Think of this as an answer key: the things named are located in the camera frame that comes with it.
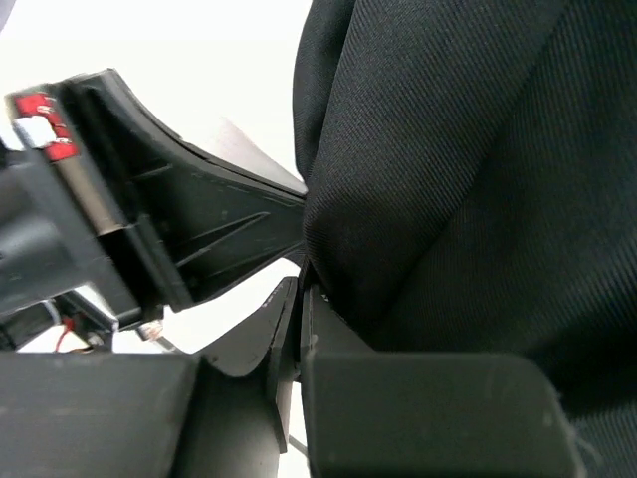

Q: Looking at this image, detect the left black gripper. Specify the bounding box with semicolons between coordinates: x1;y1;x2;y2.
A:
1;69;304;332

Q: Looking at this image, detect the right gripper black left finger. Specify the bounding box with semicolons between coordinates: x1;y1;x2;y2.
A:
1;277;297;477

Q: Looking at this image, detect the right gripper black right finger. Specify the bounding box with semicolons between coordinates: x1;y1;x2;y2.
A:
301;287;585;477

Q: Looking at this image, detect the black skirt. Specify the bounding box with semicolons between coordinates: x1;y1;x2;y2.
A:
293;1;636;477

